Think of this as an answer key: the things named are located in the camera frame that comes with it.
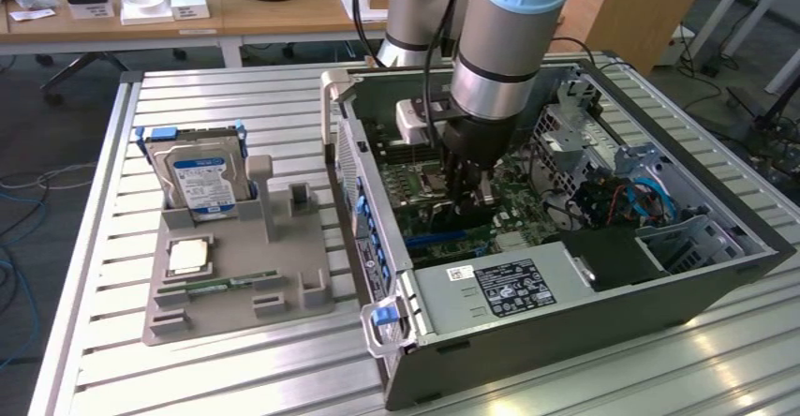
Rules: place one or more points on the black open PC case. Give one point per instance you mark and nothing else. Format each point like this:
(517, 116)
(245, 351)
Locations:
(562, 341)

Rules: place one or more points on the green motherboard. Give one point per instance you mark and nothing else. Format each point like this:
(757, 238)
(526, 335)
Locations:
(512, 219)

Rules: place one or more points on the green RAM stick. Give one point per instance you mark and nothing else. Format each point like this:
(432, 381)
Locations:
(214, 284)
(421, 211)

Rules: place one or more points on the black Nvidia graphics card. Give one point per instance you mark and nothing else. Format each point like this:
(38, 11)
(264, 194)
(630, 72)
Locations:
(456, 225)

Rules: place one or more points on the silver CPU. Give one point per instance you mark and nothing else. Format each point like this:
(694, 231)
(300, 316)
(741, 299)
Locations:
(188, 257)

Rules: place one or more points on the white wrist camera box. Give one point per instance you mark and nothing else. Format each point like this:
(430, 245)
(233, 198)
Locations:
(412, 123)

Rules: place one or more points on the white tape roll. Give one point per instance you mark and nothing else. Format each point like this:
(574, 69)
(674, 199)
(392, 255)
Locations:
(142, 1)

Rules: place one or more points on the perforated metal drive cage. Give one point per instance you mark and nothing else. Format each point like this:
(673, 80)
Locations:
(562, 153)

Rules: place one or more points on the CPU socket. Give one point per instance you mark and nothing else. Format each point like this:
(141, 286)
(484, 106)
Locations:
(432, 179)

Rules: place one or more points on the wooden cabinet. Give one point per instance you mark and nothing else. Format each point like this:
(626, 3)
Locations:
(649, 13)

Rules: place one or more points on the grey power supply unit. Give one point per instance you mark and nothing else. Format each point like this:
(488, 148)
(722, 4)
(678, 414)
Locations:
(449, 303)

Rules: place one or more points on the hard disk with blue caddy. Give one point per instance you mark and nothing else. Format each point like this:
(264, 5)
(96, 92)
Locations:
(200, 184)

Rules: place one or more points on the silver chipset heatsink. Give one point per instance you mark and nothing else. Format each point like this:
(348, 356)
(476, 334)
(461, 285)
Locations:
(509, 243)

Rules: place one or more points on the white card with red print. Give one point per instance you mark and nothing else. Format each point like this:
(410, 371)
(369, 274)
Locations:
(30, 14)

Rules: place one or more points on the flat white box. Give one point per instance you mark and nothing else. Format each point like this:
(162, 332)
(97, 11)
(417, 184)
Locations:
(146, 19)

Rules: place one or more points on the white paper stack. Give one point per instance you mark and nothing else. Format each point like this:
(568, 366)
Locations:
(369, 12)

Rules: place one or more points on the white table frame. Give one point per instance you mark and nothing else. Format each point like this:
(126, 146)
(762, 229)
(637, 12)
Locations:
(785, 71)

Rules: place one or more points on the grey plastic parts rack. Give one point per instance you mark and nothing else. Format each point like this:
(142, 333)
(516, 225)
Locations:
(244, 257)

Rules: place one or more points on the white cube box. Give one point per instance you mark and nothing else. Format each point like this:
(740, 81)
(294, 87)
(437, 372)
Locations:
(190, 8)

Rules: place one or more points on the wooden desk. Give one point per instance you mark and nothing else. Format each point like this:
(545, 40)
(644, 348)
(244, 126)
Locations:
(74, 29)

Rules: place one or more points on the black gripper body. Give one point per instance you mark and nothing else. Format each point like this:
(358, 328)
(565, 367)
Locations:
(477, 144)

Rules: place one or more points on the grey metal disk bay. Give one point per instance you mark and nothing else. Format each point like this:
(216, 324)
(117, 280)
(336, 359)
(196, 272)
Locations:
(693, 247)

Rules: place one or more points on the white box with black top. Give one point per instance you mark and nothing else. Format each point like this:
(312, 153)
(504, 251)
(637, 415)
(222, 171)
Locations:
(90, 10)

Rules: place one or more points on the black RAM slot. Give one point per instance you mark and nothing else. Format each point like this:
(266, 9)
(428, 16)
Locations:
(412, 156)
(409, 151)

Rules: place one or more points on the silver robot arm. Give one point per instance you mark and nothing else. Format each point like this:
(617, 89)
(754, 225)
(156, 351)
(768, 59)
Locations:
(500, 36)

